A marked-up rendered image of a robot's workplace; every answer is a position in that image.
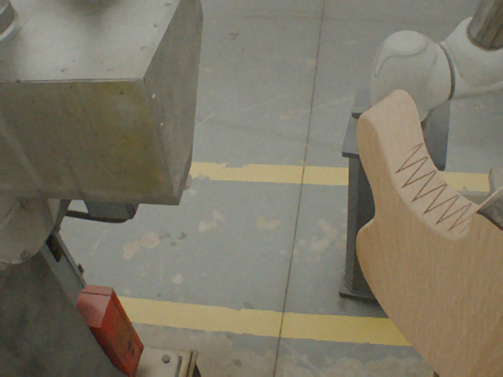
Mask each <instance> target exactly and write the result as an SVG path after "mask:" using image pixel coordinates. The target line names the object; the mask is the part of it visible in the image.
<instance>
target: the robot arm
mask: <svg viewBox="0 0 503 377"><path fill-rule="evenodd" d="M371 83H372V88H371V99H370V103H369V104H370V106H369V107H362V108H353V110H352V112H353V113H352V118H354V119H359V117H360V115H361V114H363V113H364V112H366V111H367V110H369V109H370V108H371V107H372V106H374V105H375V104H377V103H378V102H380V101H381V100H383V99H384V98H385V97H386V96H388V95H389V94H391V93H392V92H394V91H395V90H405V91H406V92H407V93H408V94H409V95H410V96H411V97H412V99H413V101H414V103H415V106H416V109H417V115H418V119H419V120H420V124H421V129H422V133H423V138H424V144H425V147H426V149H427V150H428V149H429V148H430V144H431V142H430V140H429V124H430V118H431V114H432V113H433V111H434V108H435V107H437V106H439V105H440V104H441V103H443V102H445V101H454V100H460V99H465V98H466V99H469V98H473V97H478V96H482V95H485V94H489V93H493V92H495V91H497V90H500V89H502V88H503V0H479V4H478V5H477V7H476V11H475V13H474V15H473V17H470V18H468V19H467V18H466V19H464V20H462V22H461V23H460V24H459V25H458V27H457V28H456V29H455V30H454V31H453V32H452V33H451V34H450V36H449V37H448V38H446V40H445V41H442V42H437V43H433V41H432V40H431V39H429V38H428V37H426V36H424V34H421V33H419V32H415V31H398V32H396V33H394V34H393V35H390V36H389V37H387V38H386V39H385V40H384V42H383V43H382V45H381V46H380V48H379V50H378V54H377V55H376V59H375V61H374V65H373V72H372V78H371Z"/></svg>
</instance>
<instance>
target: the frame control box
mask: <svg viewBox="0 0 503 377"><path fill-rule="evenodd" d="M83 202H84V203H85V205H86V208H87V210H88V213H86V212H85V211H80V210H70V209H68V210H67V212H66V214H65V217H68V218H78V219H83V220H89V221H100V222H108V223H112V224H122V223H125V222H126V221H127V219H133V218H134V216H135V215H136V213H137V211H138V208H139V204H140V203H116V202H100V201H85V200H84V201H83Z"/></svg>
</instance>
